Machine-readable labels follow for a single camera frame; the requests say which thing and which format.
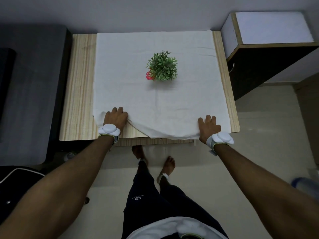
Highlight person's left hand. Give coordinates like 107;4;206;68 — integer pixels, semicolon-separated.
103;107;129;130

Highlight person's right hand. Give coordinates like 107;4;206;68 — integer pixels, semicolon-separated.
198;115;222;144

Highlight white cloth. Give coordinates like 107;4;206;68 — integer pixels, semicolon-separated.
93;30;231;140

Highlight person's right forearm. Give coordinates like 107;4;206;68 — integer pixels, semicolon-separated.
214;144;319;239

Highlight person's left forearm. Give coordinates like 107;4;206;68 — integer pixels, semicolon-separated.
0;135;118;239

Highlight white left wrist tracker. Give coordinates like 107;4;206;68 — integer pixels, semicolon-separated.
97;123;121;145

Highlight white wrist tracker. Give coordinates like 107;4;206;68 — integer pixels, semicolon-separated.
97;123;121;145
206;131;235;157

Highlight white right wrist tracker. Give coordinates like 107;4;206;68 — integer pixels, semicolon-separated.
206;131;235;157

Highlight light wooden table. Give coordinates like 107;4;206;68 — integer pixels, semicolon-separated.
59;31;241;147

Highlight person's left foot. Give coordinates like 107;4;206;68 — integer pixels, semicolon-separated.
131;145;149;166

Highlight person's foot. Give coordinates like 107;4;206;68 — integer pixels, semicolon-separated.
131;145;149;166
159;156;176;179

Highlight person's right foot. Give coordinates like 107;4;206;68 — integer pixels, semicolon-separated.
159;156;176;179

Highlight small green artificial plant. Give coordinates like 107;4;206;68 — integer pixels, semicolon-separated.
146;50;178;83

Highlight white right ankle tracker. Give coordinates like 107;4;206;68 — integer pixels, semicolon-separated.
157;172;170;184

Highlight black and white cabinet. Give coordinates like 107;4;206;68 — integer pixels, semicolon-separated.
220;11;319;101

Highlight dark grey bed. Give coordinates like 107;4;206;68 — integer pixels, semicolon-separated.
0;24;73;167

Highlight dark blue trousers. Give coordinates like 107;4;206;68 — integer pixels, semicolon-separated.
121;160;229;239

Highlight white shirt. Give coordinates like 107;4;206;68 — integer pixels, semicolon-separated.
127;216;229;239

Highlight blue plastic container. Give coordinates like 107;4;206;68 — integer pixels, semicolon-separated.
291;177;319;202

